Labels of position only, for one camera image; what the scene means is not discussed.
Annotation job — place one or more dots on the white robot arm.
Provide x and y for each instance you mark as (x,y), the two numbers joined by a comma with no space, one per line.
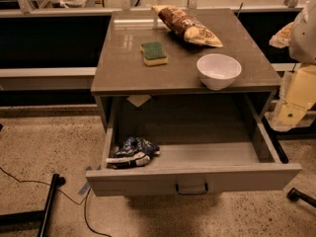
(297,93)

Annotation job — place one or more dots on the grey counter cabinet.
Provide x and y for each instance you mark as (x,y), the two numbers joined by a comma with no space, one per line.
(122,72)

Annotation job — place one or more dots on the open grey top drawer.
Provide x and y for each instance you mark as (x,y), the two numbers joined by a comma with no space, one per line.
(214,139)

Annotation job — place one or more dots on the brown chip bag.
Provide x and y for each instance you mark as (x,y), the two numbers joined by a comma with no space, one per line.
(186,26)

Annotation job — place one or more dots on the white paper tag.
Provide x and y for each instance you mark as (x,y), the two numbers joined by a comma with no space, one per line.
(138,100)

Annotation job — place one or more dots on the green yellow sponge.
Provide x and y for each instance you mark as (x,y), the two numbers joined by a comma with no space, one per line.
(153,53)

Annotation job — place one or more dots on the white bowl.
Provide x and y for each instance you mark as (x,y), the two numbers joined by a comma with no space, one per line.
(218,71)

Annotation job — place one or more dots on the blue floor tape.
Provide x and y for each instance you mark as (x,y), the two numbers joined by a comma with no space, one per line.
(86,186)

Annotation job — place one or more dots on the black caster leg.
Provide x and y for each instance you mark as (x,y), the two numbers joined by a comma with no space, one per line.
(294,195)

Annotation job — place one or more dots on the black floor stand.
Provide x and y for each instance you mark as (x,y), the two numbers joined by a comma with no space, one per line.
(39,218)

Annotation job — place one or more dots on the black drawer handle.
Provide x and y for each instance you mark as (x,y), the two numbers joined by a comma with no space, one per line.
(191,190)

